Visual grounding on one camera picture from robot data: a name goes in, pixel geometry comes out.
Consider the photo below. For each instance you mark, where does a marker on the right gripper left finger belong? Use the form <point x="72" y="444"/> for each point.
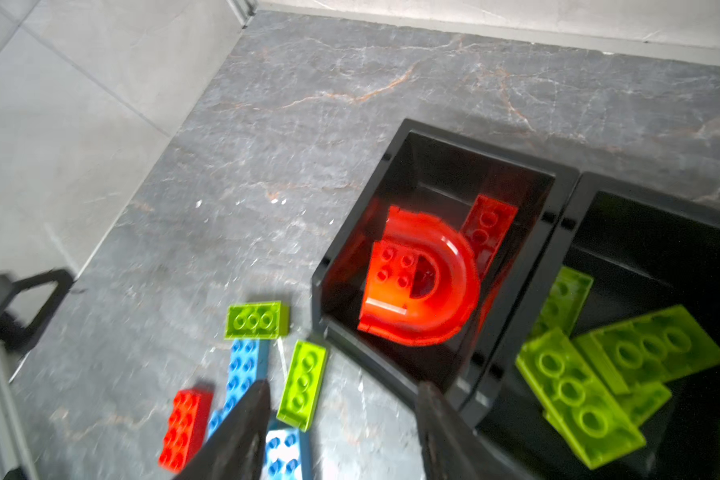
<point x="236" y="450"/>

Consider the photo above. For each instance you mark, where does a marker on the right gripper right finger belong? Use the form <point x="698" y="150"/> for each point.
<point x="449" y="449"/>

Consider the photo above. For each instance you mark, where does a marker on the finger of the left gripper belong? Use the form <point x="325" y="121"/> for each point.
<point x="27" y="306"/>

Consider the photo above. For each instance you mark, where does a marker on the blue lego brick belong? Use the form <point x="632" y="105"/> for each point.
<point x="288" y="454"/>
<point x="248" y="363"/>

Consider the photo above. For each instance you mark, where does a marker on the red lego brick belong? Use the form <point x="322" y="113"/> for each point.
<point x="187" y="427"/>

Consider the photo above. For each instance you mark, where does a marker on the green lego brick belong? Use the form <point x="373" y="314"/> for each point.
<point x="303" y="384"/>
<point x="636" y="358"/>
<point x="581" y="407"/>
<point x="564" y="302"/>
<point x="257" y="321"/>

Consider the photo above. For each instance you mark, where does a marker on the red arch lego piece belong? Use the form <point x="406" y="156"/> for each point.
<point x="422" y="282"/>

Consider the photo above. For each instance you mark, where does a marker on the red lego brick diagonal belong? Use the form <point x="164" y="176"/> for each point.
<point x="485" y="228"/>

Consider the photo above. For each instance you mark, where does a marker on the black two-compartment tray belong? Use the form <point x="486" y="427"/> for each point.
<point x="643" y="248"/>

